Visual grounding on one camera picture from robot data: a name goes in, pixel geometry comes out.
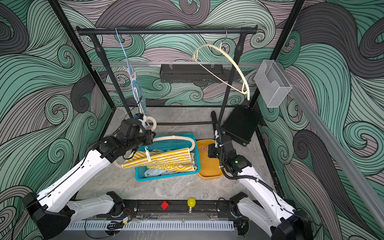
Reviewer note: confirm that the white clothespin on striped towel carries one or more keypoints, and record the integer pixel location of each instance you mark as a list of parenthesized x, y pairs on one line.
[(148, 155)]

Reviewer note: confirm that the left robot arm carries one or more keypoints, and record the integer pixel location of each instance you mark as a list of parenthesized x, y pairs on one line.
[(52, 209)]

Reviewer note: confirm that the red diamond marker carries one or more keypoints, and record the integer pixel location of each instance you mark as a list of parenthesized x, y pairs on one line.
[(164, 205)]

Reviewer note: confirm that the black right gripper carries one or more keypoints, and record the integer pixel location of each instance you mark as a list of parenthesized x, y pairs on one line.
[(212, 147)]

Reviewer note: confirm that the yellow striped towel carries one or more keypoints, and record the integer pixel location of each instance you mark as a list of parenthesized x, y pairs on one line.
[(181, 160)]

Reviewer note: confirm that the white slotted cable duct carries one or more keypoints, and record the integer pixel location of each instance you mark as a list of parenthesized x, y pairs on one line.
[(157, 225)]

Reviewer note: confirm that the light blue wire hanger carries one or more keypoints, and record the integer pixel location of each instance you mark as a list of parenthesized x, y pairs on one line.
[(129, 65)]

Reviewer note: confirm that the light blue terry towel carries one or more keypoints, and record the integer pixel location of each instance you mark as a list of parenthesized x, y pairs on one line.
[(150, 173)]

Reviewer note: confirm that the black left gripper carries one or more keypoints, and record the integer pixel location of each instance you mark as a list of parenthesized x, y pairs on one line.
[(149, 135)]

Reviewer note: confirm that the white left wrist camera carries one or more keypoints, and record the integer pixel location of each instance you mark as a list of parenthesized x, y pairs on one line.
[(142, 118)]

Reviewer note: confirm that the black clothes rack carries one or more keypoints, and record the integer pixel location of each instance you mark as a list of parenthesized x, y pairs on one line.
[(93, 33)]

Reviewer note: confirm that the blue rabbit print towel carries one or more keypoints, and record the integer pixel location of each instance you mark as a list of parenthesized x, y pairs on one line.
[(138, 92)]

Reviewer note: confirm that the orange plastic tray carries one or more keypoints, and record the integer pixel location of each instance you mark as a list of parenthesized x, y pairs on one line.
[(209, 166)]

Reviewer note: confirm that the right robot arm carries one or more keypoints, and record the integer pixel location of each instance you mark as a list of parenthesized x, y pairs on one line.
[(277, 218)]

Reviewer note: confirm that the cream plastic hanger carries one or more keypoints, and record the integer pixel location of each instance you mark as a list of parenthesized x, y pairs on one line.
[(245, 90)]

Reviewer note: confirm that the teal plastic basket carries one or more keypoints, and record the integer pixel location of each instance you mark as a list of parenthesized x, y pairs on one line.
[(167, 145)]

